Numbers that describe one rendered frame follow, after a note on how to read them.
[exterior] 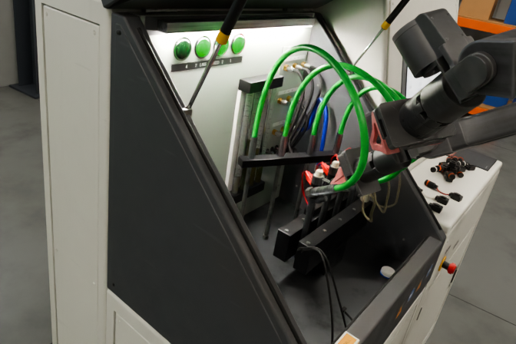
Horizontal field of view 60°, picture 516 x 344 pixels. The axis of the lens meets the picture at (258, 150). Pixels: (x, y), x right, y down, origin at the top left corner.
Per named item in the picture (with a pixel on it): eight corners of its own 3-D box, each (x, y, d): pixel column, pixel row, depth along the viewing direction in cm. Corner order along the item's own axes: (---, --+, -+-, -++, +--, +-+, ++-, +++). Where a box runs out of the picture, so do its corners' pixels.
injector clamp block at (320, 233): (299, 297, 111) (312, 247, 105) (268, 276, 117) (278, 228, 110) (360, 243, 137) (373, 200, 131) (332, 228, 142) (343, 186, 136)
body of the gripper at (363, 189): (358, 148, 100) (383, 136, 94) (375, 192, 98) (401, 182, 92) (339, 153, 96) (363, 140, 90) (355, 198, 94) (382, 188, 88)
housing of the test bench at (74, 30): (102, 481, 142) (108, -18, 81) (54, 421, 157) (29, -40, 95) (325, 279, 247) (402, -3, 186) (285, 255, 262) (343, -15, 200)
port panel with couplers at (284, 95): (273, 152, 135) (292, 49, 122) (265, 147, 136) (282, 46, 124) (297, 142, 144) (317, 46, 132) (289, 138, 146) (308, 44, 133)
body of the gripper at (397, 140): (372, 108, 63) (397, 85, 56) (434, 97, 66) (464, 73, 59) (387, 152, 61) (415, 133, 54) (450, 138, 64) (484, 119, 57)
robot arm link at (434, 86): (464, 110, 50) (501, 94, 51) (432, 58, 51) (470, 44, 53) (430, 132, 56) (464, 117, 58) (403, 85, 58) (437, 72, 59)
